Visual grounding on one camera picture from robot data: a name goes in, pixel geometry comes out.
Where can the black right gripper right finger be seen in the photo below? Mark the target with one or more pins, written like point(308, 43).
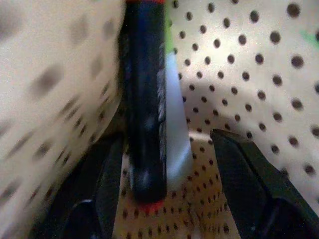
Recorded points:
point(251, 189)

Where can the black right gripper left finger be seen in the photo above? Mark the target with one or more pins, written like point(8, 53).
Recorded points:
point(104, 189)

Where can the black marker with red ends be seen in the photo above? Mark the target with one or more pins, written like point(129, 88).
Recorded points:
point(145, 104)

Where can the white barrel marker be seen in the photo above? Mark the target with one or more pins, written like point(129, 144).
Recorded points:
point(177, 139)

